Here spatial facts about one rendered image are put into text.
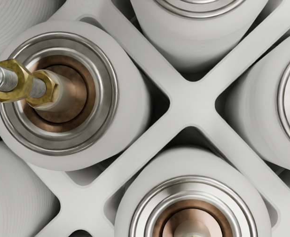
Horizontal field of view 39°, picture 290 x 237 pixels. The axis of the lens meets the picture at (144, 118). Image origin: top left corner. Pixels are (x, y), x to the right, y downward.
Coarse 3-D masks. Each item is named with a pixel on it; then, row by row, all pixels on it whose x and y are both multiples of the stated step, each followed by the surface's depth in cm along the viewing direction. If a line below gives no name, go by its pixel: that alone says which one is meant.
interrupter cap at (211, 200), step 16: (176, 176) 24; (192, 176) 24; (208, 176) 24; (160, 192) 24; (176, 192) 24; (192, 192) 24; (208, 192) 24; (224, 192) 24; (144, 208) 24; (160, 208) 24; (176, 208) 24; (192, 208) 24; (208, 208) 24; (224, 208) 24; (240, 208) 24; (144, 224) 24; (160, 224) 24; (176, 224) 24; (208, 224) 24; (224, 224) 24; (240, 224) 24
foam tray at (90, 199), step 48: (96, 0) 32; (288, 0) 31; (144, 48) 32; (240, 48) 31; (192, 96) 32; (144, 144) 32; (192, 144) 42; (240, 144) 31; (96, 192) 32; (288, 192) 31
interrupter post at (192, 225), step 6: (186, 222) 24; (192, 222) 24; (198, 222) 24; (180, 228) 23; (186, 228) 23; (192, 228) 22; (198, 228) 23; (204, 228) 23; (174, 234) 24; (180, 234) 22; (186, 234) 22; (192, 234) 21; (198, 234) 21; (204, 234) 22; (210, 234) 24
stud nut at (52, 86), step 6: (36, 72) 21; (42, 72) 21; (42, 78) 21; (48, 78) 21; (48, 84) 21; (54, 84) 21; (48, 90) 21; (54, 90) 22; (42, 96) 21; (48, 96) 21; (54, 96) 22; (30, 102) 21; (36, 102) 21; (42, 102) 21; (48, 102) 21
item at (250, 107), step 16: (288, 48) 24; (256, 64) 31; (272, 64) 24; (240, 80) 35; (256, 80) 26; (272, 80) 24; (240, 96) 31; (256, 96) 25; (272, 96) 24; (240, 112) 31; (256, 112) 25; (272, 112) 24; (240, 128) 33; (256, 128) 26; (272, 128) 24; (256, 144) 29; (272, 144) 25; (288, 144) 24; (272, 160) 29; (288, 160) 24
